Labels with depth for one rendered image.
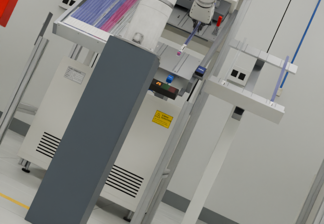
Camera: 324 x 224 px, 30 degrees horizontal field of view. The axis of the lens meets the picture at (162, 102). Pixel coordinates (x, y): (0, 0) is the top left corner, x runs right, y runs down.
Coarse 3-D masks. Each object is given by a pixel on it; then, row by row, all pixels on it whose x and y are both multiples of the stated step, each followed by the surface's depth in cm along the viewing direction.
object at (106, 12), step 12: (96, 0) 296; (108, 0) 299; (120, 0) 301; (132, 0) 303; (84, 12) 287; (96, 12) 289; (108, 12) 291; (120, 12) 293; (132, 12) 296; (72, 24) 278; (84, 24) 280; (96, 24) 282; (108, 24) 284; (120, 24) 286; (96, 36) 275; (108, 36) 277
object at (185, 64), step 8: (120, 32) 283; (160, 48) 281; (168, 48) 282; (168, 56) 278; (176, 56) 279; (184, 56) 281; (192, 56) 282; (160, 64) 272; (168, 64) 274; (176, 64) 275; (184, 64) 276; (192, 64) 278; (176, 72) 269; (184, 72) 272; (192, 72) 273
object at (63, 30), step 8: (64, 24) 275; (56, 32) 279; (64, 32) 277; (72, 32) 275; (80, 32) 273; (72, 40) 278; (80, 40) 276; (88, 40) 274; (96, 40) 272; (88, 48) 277; (96, 48) 275; (160, 72) 269; (168, 72) 267; (160, 80) 272; (176, 80) 268; (184, 80) 266; (184, 88) 269
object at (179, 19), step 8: (176, 8) 309; (184, 8) 310; (176, 16) 303; (184, 16) 305; (168, 24) 304; (176, 24) 298; (184, 24) 300; (192, 24) 301; (224, 24) 308; (200, 32) 298; (208, 32) 299
